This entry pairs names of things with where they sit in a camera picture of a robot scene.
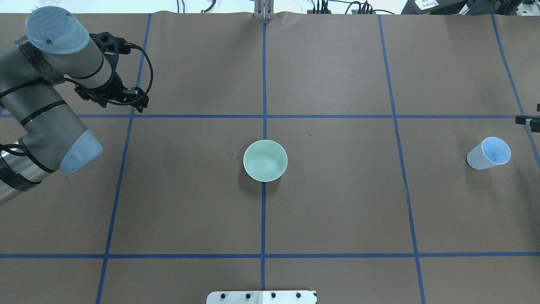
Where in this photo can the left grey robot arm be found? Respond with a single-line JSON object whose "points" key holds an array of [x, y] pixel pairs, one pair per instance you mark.
{"points": [[56, 49]]}

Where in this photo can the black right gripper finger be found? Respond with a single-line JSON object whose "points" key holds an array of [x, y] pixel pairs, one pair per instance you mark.
{"points": [[533, 122]]}

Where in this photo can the light blue plastic cup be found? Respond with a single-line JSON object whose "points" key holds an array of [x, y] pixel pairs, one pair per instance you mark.
{"points": [[491, 152]]}

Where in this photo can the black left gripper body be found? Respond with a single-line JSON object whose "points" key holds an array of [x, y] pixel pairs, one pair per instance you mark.
{"points": [[114, 85]]}

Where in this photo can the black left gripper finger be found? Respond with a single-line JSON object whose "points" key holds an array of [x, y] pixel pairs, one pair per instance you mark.
{"points": [[137, 98], [97, 95]]}

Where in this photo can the light green ceramic bowl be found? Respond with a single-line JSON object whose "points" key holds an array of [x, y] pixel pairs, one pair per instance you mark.
{"points": [[265, 160]]}

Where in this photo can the white camera pole base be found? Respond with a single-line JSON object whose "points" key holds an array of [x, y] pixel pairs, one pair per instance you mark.
{"points": [[263, 297]]}

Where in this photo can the aluminium frame post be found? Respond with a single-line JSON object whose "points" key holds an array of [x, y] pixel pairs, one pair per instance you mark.
{"points": [[264, 9]]}

